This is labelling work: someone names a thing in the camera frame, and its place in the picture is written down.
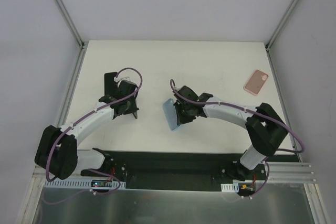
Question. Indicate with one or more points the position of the right aluminium corner post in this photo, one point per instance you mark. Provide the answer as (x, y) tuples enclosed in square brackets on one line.
[(284, 19)]

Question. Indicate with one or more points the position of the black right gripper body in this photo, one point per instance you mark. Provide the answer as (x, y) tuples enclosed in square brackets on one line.
[(182, 113)]

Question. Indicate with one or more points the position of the aluminium front frame rail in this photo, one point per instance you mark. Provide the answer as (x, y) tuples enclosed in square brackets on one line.
[(282, 168)]

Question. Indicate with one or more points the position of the light blue phone case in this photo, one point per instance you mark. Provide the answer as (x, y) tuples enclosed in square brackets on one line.
[(170, 114)]

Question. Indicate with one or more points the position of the right white cable duct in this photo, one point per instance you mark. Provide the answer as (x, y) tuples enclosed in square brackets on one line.
[(230, 188)]

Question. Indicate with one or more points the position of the left aluminium corner post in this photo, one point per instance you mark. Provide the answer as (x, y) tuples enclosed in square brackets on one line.
[(70, 23)]

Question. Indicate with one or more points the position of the black screen smartphone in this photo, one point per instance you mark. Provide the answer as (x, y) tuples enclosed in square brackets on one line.
[(124, 79), (110, 85)]

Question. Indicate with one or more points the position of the aluminium corner post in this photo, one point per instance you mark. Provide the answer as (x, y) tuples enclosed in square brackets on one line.
[(70, 23), (284, 19)]

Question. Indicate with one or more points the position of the pink phone case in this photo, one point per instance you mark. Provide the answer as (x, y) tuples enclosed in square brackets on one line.
[(255, 82)]

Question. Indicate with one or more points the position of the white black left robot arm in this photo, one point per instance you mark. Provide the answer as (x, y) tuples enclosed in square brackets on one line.
[(58, 150)]

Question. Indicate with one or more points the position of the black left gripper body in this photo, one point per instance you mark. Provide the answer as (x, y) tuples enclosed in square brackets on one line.
[(128, 107)]

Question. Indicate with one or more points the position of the left white cable duct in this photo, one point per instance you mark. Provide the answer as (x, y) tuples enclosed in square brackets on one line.
[(85, 184)]

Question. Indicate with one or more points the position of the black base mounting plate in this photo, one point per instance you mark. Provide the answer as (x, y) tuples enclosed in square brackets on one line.
[(170, 171)]

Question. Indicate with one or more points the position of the white cable duct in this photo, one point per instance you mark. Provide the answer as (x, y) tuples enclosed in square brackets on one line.
[(85, 184), (230, 188)]

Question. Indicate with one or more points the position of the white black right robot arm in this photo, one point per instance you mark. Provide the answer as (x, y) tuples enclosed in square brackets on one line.
[(265, 128)]

